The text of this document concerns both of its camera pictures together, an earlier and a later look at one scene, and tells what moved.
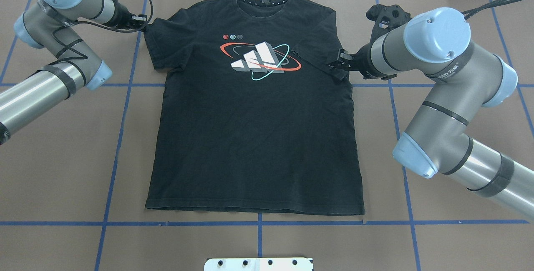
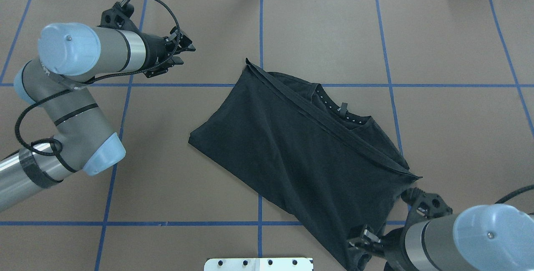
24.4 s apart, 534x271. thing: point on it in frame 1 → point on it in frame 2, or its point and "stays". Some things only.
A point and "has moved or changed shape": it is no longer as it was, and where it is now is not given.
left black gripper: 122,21 → 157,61
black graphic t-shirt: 250,119 has moved or changed shape
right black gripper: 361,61 → 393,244
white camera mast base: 262,264 stays
